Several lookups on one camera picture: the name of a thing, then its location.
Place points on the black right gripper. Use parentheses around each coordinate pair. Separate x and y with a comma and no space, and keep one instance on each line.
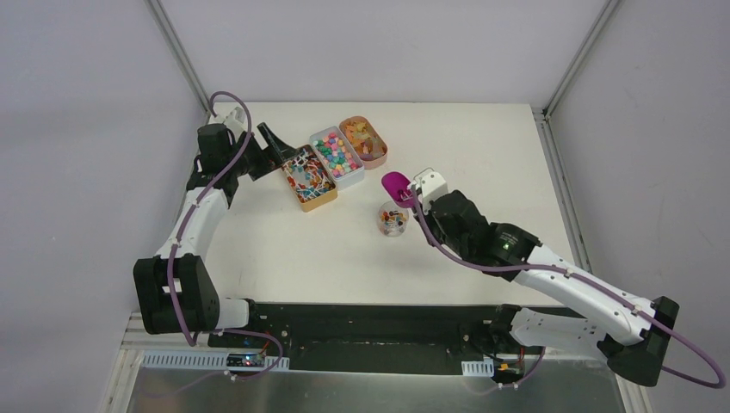
(427,213)

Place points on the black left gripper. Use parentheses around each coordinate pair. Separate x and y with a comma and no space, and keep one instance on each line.
(261,157)

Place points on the yellow tin of lollipops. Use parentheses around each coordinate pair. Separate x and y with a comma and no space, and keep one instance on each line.
(308,180)

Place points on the purple plastic scoop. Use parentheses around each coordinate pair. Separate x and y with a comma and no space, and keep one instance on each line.
(397,186)

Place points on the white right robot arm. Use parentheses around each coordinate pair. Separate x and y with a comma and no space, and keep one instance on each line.
(630,333)

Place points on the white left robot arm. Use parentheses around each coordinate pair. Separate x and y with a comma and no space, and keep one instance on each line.
(176,293)

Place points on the pink tin of gummy candies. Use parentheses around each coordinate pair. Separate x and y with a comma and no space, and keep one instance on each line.
(367,143)

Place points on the clear plastic cup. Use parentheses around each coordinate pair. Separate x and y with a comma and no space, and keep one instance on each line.
(392,219)

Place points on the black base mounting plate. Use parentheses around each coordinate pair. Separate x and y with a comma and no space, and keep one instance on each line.
(407,339)

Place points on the right controller board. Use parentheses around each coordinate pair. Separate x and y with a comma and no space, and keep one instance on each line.
(506,373)

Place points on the controller board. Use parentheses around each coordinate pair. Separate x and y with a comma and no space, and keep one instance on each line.
(245,360)
(506,373)

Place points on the left controller board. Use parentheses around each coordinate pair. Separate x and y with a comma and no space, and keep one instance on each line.
(245,360)

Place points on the aluminium frame post left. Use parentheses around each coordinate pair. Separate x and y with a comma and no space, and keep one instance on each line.
(175,46)

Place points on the aluminium frame post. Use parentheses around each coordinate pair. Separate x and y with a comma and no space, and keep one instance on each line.
(175,46)
(601,22)

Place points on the aluminium frame post right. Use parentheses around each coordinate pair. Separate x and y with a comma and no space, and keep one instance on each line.
(601,22)

